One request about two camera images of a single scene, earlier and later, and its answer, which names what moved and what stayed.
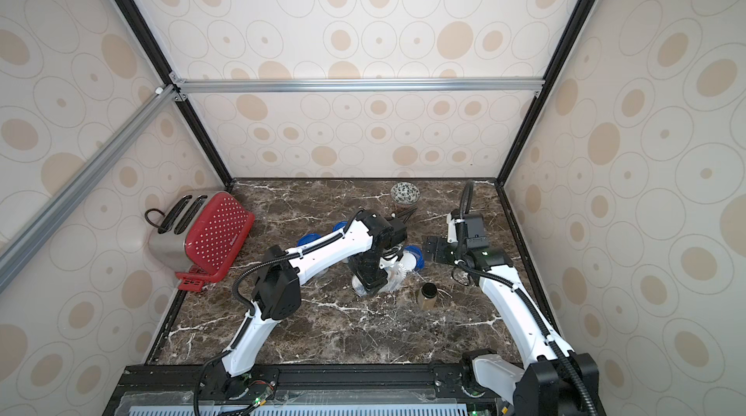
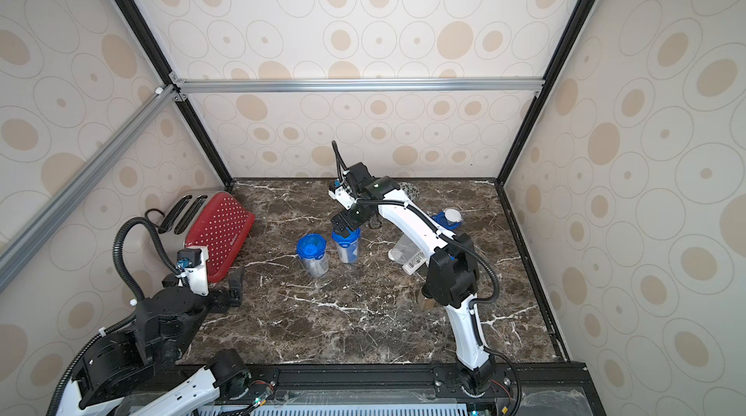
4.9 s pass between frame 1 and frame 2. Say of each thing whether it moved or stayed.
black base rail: stayed
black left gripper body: moved
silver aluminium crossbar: stayed
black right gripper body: moved
